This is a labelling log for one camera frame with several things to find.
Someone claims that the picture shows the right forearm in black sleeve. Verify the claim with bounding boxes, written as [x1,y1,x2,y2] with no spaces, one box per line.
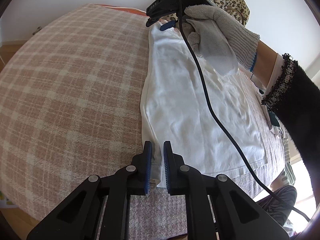
[250,40,320,181]

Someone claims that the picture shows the right hand in grey glove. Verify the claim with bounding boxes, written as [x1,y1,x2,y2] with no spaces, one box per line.
[184,5,260,76]

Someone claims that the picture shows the white camisole top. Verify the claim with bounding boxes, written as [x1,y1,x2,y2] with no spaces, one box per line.
[140,23,267,195]

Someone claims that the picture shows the green striped white cushion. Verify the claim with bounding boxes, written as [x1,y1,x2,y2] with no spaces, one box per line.
[270,135,296,191]

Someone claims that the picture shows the grey trousers of person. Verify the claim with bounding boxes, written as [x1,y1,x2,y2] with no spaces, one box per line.
[257,185,297,226]

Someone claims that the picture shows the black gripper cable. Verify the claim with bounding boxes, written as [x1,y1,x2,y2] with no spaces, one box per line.
[164,0,313,222]

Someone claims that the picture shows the orange floral bed sheet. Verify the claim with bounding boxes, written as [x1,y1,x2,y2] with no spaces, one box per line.
[96,4,147,17]

